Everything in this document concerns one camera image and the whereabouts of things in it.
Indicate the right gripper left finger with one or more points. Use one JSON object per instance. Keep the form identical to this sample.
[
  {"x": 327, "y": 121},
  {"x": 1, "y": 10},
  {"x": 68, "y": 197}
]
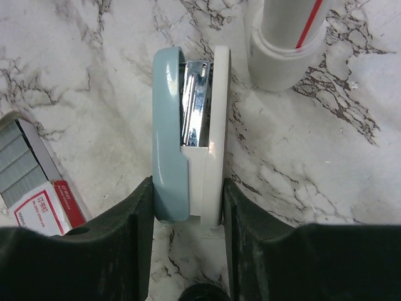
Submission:
[{"x": 107, "y": 258}]

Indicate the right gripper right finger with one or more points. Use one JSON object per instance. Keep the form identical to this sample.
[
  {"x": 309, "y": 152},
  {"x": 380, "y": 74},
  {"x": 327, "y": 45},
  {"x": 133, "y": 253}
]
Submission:
[{"x": 268, "y": 259}]

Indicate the white pvc pipe frame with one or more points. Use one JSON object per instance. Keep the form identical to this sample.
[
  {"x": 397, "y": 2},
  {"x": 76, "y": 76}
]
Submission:
[{"x": 282, "y": 37}]

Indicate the red white staple box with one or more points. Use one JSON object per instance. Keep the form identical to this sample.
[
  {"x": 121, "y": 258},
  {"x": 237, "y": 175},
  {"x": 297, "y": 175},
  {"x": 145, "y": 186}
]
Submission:
[{"x": 35, "y": 193}]

